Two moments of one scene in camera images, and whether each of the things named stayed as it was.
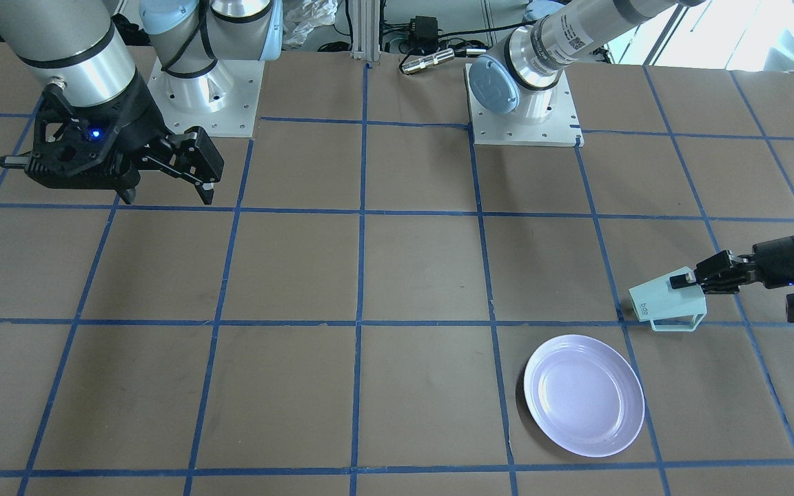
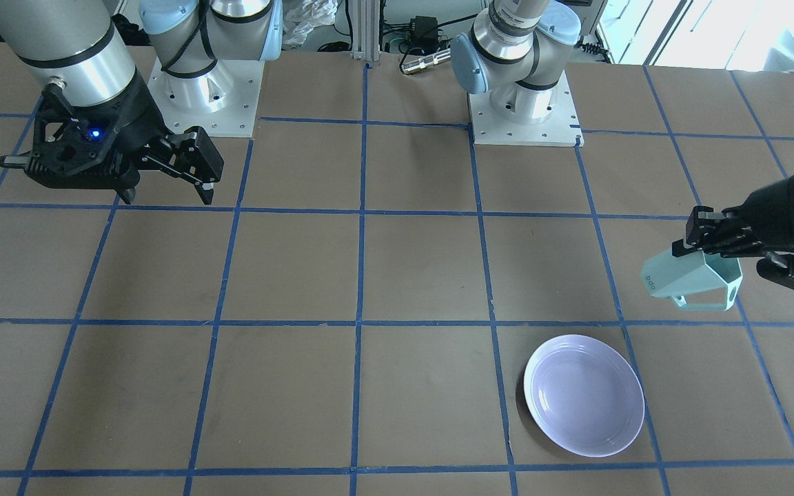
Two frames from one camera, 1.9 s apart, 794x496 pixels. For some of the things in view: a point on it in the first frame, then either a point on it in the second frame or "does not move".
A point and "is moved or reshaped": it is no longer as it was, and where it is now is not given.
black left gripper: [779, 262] to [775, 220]
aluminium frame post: [366, 30] does not move
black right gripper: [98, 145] does not move
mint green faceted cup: [668, 309] is moved or reshaped
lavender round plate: [583, 395] does not move
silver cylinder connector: [421, 63] does not move
